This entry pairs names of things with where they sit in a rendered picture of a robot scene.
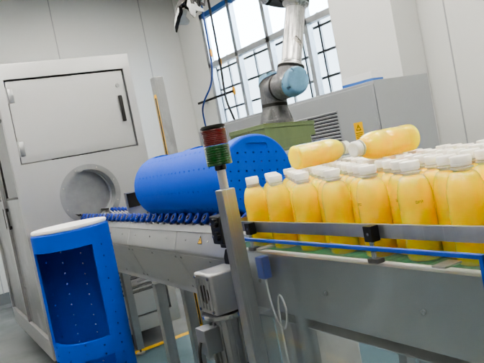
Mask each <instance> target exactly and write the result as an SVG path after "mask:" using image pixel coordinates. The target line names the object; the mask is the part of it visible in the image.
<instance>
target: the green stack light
mask: <svg viewBox="0 0 484 363"><path fill-rule="evenodd" d="M204 152H205V159H206V162H207V167H213V166H219V165H223V164H227V163H232V162H233V161H232V158H231V153H230V146H229V143H225V144H220V145H214V146H210V147H206V148H204Z"/></svg>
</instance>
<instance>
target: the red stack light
mask: <svg viewBox="0 0 484 363"><path fill-rule="evenodd" d="M200 134H201V138H202V144H203V147H204V148H205V147H210V146H214V145H220V144H225V143H228V136H227V132H226V127H219V128H215V129H211V130H205V131H202V132H200Z"/></svg>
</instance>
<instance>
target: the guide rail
mask: <svg viewBox="0 0 484 363"><path fill-rule="evenodd" d="M248 222H255V226H256V232H262V233H291V234H305V235H320V236H348V237H363V238H364V234H363V229H362V227H363V226H366V225H378V229H379V234H380V238H391V239H406V240H420V241H449V242H463V243H484V225H420V224H382V223H306V222H267V221H241V224H242V228H243V231H245V227H244V223H248Z"/></svg>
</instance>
